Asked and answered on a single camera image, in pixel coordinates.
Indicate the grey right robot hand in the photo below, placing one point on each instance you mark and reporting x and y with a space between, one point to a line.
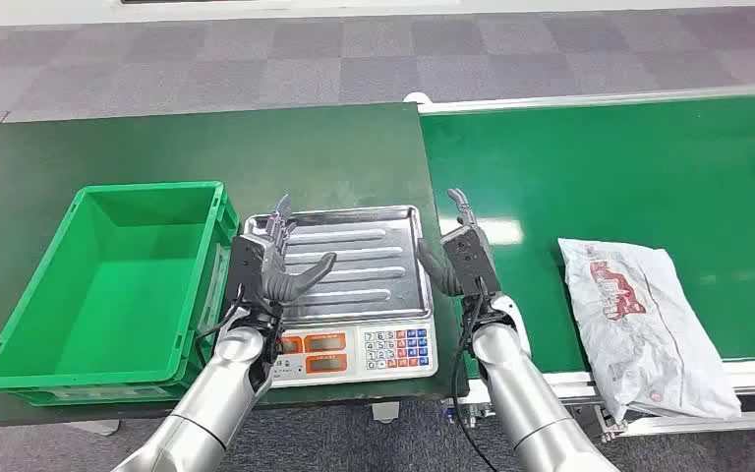
439 270

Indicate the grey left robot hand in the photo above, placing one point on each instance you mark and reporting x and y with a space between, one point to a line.
286 283

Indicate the white plastic mailer package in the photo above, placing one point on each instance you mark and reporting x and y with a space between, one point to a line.
638 326

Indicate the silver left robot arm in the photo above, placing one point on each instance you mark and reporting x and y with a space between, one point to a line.
221 391

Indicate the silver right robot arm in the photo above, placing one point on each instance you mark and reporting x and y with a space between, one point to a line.
521 397

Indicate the green conveyor belt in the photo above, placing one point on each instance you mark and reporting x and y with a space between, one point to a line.
612 182

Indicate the steel scale tray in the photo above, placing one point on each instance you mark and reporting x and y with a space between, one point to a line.
364 267

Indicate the white electronic weighing scale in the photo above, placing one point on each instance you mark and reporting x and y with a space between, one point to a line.
338 355

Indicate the white table foot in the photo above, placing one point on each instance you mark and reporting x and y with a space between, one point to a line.
385 412
94 427

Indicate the green plastic crate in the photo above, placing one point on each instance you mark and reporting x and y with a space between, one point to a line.
117 300

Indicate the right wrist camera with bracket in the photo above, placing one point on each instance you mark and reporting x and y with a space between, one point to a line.
475 260

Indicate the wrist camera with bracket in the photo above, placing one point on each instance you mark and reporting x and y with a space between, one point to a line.
245 267
475 260

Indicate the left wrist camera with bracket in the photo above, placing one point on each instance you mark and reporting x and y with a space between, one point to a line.
245 267

